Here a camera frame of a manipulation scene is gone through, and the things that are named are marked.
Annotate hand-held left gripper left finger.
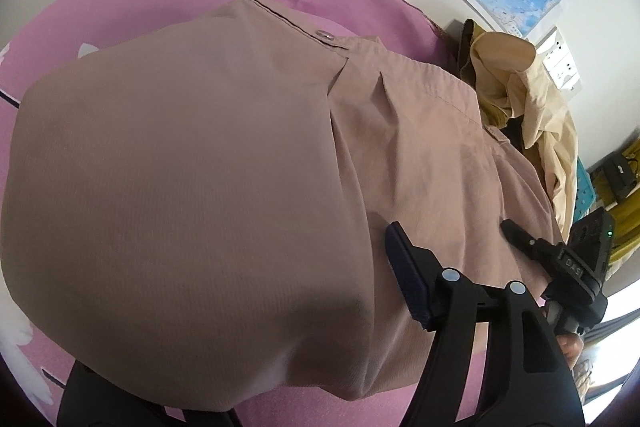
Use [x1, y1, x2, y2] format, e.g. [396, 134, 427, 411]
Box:
[56, 354, 242, 427]

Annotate black box device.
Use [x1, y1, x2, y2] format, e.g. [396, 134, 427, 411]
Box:
[599, 156, 638, 204]

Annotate pink floral bed sheet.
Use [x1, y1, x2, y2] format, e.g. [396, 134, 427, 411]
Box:
[0, 0, 491, 427]

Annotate person's right hand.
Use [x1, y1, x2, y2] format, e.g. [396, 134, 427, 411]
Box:
[556, 332, 587, 362]

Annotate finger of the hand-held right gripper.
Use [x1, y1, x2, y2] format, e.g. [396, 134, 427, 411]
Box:
[500, 219, 557, 269]

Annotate white wall socket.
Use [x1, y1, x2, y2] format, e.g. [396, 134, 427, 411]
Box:
[536, 26, 584, 94]

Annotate cream garment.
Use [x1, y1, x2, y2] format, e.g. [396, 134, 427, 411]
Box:
[459, 27, 580, 243]

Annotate yellow cloth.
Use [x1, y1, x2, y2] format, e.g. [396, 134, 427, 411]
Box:
[605, 147, 640, 265]

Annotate teal perforated panel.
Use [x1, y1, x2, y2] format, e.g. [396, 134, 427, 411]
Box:
[574, 156, 600, 228]

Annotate tan garment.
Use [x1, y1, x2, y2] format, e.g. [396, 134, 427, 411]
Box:
[0, 0, 568, 403]

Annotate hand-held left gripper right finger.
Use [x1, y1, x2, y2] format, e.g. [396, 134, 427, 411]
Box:
[384, 221, 587, 427]

